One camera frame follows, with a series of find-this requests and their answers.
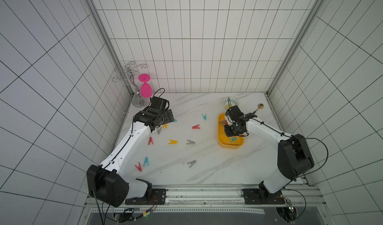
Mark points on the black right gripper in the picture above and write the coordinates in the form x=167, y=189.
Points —
x=229, y=129

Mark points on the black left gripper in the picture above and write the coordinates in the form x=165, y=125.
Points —
x=168, y=116

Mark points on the yellow storage box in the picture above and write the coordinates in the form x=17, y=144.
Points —
x=223, y=140

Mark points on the grey clothespin front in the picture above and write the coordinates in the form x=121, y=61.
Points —
x=191, y=163

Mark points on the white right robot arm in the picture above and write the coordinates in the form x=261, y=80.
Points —
x=293, y=154

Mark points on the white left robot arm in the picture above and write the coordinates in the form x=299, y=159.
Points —
x=110, y=181

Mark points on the patterned yellow blue bowl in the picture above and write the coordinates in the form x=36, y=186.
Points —
x=229, y=102

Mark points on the pink plastic wine glass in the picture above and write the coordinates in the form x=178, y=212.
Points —
x=146, y=89

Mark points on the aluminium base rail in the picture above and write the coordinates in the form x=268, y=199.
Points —
x=226, y=198

